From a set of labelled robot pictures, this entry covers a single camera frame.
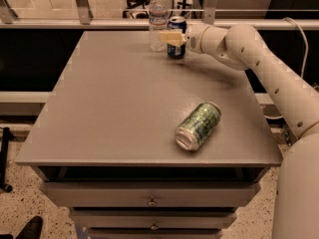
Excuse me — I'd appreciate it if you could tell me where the drawer with knob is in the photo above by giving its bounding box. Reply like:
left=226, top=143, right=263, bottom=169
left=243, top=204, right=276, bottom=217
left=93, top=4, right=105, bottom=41
left=71, top=209, right=237, bottom=229
left=42, top=182, right=260, bottom=208

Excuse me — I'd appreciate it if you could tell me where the grey drawer cabinet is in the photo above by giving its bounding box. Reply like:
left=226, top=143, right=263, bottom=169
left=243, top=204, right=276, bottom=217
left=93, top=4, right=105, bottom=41
left=15, top=30, right=286, bottom=239

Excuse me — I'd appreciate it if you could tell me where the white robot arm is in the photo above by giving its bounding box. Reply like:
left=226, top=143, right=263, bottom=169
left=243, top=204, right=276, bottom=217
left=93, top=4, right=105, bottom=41
left=159, top=24, right=319, bottom=239

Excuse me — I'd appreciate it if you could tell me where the bottom drawer front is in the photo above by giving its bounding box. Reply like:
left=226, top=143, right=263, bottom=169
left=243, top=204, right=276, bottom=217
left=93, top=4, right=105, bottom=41
left=89, top=229, right=222, bottom=239

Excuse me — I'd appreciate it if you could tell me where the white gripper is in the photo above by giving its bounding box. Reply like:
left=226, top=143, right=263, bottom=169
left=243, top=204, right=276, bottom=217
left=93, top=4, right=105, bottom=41
left=159, top=24, right=208, bottom=54

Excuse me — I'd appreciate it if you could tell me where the black office chair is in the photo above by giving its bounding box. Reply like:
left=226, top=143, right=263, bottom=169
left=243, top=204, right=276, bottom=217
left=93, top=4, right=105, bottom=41
left=122, top=0, right=149, bottom=19

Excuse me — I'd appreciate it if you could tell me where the white cable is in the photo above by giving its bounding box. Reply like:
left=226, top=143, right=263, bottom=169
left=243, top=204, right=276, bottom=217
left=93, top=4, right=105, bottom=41
left=282, top=16, right=310, bottom=80

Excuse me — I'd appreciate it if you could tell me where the top drawer with knob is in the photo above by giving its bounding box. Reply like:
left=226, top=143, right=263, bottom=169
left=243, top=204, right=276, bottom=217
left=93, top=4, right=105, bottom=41
left=42, top=182, right=260, bottom=208

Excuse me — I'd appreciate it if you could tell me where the blue pepsi can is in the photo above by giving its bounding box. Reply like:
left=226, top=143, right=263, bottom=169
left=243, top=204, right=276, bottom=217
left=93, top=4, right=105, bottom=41
left=167, top=16, right=186, bottom=59

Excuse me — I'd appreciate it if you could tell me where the metal railing with posts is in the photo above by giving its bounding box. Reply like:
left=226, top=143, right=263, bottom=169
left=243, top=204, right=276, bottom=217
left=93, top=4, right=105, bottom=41
left=0, top=0, right=319, bottom=30

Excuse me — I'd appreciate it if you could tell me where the clear plastic water bottle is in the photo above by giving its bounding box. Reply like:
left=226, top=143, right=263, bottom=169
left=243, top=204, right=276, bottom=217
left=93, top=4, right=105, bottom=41
left=149, top=0, right=168, bottom=52

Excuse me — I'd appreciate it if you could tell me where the green soda can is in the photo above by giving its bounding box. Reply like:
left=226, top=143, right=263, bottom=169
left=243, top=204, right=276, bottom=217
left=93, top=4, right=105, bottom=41
left=175, top=102, right=221, bottom=151

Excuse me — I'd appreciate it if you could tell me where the middle drawer with knob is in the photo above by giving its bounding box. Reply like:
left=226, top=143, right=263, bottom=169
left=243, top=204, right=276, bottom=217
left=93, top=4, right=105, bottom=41
left=71, top=209, right=237, bottom=229

